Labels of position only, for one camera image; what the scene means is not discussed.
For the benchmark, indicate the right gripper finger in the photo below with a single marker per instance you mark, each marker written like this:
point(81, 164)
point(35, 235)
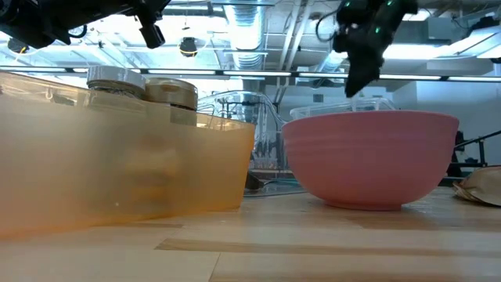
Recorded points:
point(362, 78)

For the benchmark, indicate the bagel seasoning glass jar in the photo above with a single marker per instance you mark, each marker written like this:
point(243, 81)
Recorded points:
point(115, 74)

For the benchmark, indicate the spice jar with red lid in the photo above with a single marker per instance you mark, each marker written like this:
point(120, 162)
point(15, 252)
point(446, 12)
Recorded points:
point(172, 94)

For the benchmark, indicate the pink bowl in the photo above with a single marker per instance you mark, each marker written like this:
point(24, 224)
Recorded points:
point(370, 164)

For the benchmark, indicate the brown orange ramen packet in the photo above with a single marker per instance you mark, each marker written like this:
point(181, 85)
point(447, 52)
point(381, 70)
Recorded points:
point(481, 186)

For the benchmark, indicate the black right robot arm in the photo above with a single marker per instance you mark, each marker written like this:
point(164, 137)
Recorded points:
point(385, 15)

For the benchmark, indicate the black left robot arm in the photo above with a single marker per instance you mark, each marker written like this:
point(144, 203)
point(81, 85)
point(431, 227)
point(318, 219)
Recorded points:
point(47, 15)

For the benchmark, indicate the clear plastic bin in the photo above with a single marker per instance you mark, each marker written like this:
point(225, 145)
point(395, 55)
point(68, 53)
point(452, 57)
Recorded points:
point(268, 156)
point(344, 106)

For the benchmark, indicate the dark horizontal ceiling pipe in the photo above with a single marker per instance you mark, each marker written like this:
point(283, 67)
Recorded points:
point(188, 8)

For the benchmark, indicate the black round ceiling device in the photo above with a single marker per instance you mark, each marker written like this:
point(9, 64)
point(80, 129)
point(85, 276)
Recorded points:
point(188, 47)
point(17, 47)

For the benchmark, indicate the long linear ceiling light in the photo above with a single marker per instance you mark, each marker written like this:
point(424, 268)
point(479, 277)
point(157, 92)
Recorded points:
point(274, 73)

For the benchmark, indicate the orange translucent plastic bin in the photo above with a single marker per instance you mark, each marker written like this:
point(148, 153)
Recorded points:
point(55, 176)

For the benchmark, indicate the smooth silver spiral duct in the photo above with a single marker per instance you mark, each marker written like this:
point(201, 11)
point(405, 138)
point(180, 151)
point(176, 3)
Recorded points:
point(330, 60)

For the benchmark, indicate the grey wall box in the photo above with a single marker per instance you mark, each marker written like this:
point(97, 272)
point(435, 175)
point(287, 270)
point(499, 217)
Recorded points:
point(318, 98)

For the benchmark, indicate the grey rectangular ceiling duct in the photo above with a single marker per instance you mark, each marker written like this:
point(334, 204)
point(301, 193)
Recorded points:
point(426, 31)

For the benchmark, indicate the corrugated silver ventilation duct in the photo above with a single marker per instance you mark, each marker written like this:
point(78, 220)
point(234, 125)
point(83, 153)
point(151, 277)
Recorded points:
point(246, 27)

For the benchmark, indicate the black aluminium rig frame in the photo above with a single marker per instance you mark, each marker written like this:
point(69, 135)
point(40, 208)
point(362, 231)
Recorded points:
point(482, 152)

